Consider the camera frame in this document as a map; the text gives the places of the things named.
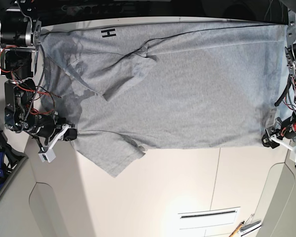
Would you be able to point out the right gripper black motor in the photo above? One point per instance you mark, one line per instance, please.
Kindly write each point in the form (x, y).
(48, 128)

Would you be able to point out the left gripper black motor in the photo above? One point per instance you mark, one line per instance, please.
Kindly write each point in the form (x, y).
(279, 130)

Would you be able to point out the grey T-shirt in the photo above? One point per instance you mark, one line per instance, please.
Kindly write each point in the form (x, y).
(128, 89)

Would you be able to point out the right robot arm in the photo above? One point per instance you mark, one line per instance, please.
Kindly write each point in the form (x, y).
(20, 28)

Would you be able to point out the silver binder clip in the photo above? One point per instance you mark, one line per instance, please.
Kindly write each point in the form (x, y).
(249, 228)

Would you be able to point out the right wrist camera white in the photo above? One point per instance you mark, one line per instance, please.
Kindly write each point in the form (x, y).
(47, 156)

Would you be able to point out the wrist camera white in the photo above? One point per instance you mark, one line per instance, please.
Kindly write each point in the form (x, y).
(292, 155)
(47, 156)

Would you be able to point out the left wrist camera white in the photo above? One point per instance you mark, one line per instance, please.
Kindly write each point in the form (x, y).
(292, 155)

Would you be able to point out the white cable grommet plate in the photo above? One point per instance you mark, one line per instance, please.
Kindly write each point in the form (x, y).
(206, 219)

